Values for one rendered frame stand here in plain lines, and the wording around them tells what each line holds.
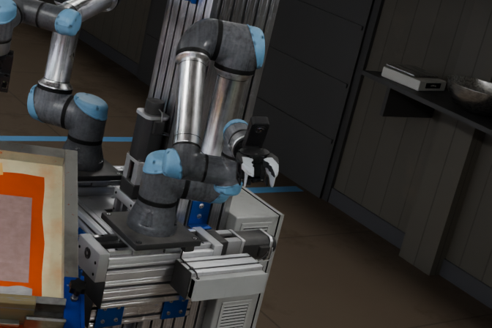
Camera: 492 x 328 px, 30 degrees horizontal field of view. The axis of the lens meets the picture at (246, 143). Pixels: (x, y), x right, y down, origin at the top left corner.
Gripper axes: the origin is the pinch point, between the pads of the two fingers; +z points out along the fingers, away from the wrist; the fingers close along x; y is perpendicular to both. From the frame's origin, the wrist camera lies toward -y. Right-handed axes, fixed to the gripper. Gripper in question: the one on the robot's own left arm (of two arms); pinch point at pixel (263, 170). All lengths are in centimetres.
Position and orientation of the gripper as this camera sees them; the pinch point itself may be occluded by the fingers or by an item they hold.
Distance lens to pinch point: 212.3
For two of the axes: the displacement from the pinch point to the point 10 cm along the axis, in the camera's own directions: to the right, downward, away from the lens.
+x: -9.8, -0.2, -2.0
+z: 1.8, 3.4, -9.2
